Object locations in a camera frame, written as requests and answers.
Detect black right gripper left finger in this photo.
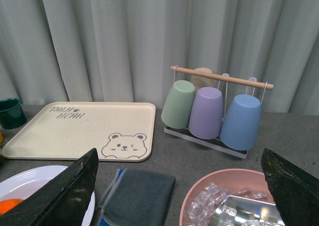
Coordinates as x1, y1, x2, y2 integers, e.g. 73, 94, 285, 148
0, 148, 99, 226

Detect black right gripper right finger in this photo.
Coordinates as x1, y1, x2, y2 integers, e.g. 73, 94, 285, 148
261, 148, 319, 226

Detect white round plate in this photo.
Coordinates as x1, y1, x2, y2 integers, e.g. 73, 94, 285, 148
0, 166, 95, 226

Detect orange mandarin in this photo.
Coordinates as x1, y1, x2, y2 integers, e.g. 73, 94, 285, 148
0, 199, 23, 215

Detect pink bowl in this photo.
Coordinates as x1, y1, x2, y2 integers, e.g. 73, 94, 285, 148
179, 169, 275, 226

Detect metal ice scoop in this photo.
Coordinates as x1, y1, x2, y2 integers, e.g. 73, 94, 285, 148
210, 196, 284, 226

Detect grey folded cloth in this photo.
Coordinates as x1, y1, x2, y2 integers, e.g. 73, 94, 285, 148
97, 168, 176, 226

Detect blue cup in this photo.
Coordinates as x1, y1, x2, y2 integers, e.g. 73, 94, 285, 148
220, 94, 261, 151

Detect cream bear tray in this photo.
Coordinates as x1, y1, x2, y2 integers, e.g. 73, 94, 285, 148
1, 102, 156, 162

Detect dark green mug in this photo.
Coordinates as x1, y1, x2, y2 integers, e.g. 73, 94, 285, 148
0, 98, 27, 129

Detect clear fake ice cubes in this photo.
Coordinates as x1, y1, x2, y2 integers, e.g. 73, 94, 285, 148
187, 183, 268, 226

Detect purple cup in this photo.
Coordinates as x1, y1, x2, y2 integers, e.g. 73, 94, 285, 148
188, 87, 223, 139

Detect green cup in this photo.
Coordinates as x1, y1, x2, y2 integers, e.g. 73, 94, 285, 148
161, 80, 195, 129

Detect beige cup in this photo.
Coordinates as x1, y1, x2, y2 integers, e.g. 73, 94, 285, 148
190, 68, 215, 93

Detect grey curtain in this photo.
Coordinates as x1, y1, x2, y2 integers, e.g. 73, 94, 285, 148
0, 0, 319, 115

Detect white cup rack wooden handle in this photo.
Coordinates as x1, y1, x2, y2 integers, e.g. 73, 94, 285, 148
164, 66, 274, 159

